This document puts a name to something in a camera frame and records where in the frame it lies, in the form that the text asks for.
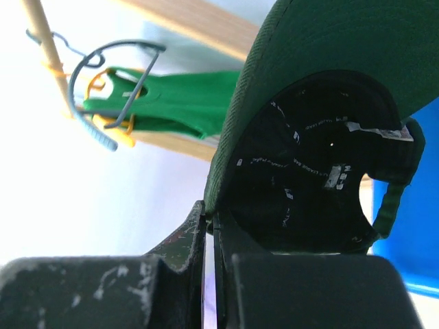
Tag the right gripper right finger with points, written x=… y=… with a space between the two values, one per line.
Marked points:
x=258 y=289

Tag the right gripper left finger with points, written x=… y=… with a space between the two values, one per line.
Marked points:
x=160 y=289

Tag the blue plastic bin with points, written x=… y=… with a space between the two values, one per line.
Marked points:
x=412 y=246

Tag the dark green cap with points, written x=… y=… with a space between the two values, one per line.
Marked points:
x=319 y=142

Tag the green tank top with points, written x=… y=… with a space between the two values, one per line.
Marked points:
x=193 y=104

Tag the wooden clothes rack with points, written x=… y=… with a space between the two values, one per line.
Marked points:
x=200 y=21

